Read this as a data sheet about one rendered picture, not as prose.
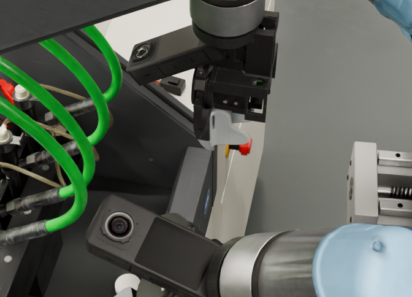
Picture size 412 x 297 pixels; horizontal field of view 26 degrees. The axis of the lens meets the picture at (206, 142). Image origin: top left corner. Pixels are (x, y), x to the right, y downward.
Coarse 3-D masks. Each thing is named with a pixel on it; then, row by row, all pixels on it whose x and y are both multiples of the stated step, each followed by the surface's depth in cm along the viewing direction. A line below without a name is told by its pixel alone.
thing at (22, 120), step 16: (0, 96) 88; (0, 112) 88; (16, 112) 89; (32, 128) 90; (48, 144) 91; (64, 160) 92; (80, 176) 95; (80, 192) 96; (80, 208) 98; (48, 224) 103; (64, 224) 102
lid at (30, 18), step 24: (0, 0) 25; (24, 0) 24; (48, 0) 24; (72, 0) 24; (96, 0) 24; (120, 0) 24; (144, 0) 23; (168, 0) 24; (0, 24) 25; (24, 24) 25; (48, 24) 25; (72, 24) 25; (0, 48) 26
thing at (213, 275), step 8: (200, 232) 74; (216, 240) 73; (232, 240) 67; (224, 248) 66; (216, 256) 66; (224, 256) 66; (216, 264) 66; (208, 272) 66; (216, 272) 65; (144, 280) 74; (208, 280) 66; (216, 280) 65; (144, 288) 73; (152, 288) 72; (160, 288) 71; (208, 288) 66; (216, 288) 65; (136, 296) 73; (144, 296) 72; (152, 296) 71; (160, 296) 70; (168, 296) 70; (176, 296) 70; (208, 296) 66; (216, 296) 65
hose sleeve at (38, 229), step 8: (32, 224) 105; (40, 224) 104; (8, 232) 107; (16, 232) 106; (24, 232) 105; (32, 232) 104; (40, 232) 104; (48, 232) 104; (0, 240) 107; (8, 240) 107; (16, 240) 106; (24, 240) 106
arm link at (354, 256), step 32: (352, 224) 58; (288, 256) 59; (320, 256) 56; (352, 256) 54; (384, 256) 54; (256, 288) 61; (288, 288) 58; (320, 288) 55; (352, 288) 53; (384, 288) 53
